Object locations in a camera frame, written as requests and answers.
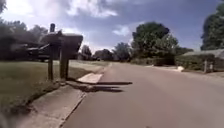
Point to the pale concrete driveway apron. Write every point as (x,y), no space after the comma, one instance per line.
(90,78)

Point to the large grass lawn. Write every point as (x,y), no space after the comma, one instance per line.
(23,80)

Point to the wide concrete kerb gutter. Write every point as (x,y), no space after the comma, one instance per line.
(53,106)

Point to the small dark mailbox on post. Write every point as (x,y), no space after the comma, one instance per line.
(50,68)

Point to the group of dark trees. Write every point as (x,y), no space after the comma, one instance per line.
(16,36)

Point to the dark vehicle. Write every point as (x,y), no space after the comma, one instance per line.
(38,52)

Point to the big bushy green tree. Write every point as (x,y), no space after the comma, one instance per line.
(153,40)

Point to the grey-roofed building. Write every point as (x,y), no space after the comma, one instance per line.
(208,53)

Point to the grey asphalt road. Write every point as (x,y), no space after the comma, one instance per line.
(150,100)

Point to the trimmed green hedge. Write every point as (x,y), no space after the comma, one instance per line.
(195,61)

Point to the row of distant trees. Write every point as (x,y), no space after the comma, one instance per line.
(103,54)

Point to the tall tree at edge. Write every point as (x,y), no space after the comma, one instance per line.
(215,30)

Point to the large dark mailbox on post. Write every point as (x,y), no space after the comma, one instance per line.
(70,43)

